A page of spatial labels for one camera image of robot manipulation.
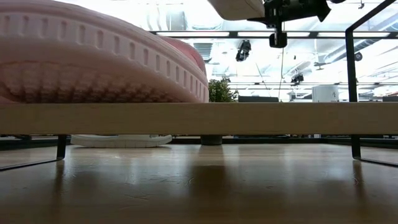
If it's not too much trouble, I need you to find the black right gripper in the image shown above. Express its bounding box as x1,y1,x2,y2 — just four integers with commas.
248,0,332,49

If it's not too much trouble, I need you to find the grey rubber slide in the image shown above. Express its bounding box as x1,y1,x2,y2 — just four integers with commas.
207,0,266,21
70,134,173,149

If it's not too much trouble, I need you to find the black crossbar with light strips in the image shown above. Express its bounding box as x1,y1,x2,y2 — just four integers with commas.
149,30,398,39

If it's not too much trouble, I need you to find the black monitor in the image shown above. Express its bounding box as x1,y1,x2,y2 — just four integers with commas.
238,95,280,104

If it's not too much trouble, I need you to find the white cabinet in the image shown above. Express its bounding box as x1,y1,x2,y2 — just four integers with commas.
312,85,340,103

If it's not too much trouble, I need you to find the small green potted plant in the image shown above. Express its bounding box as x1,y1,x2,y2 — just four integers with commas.
208,77,239,146

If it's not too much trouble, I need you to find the small black hanging camera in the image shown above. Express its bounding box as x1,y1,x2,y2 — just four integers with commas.
290,73,305,85

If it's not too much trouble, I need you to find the black metal table frame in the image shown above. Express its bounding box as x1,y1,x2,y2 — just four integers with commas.
0,135,398,149

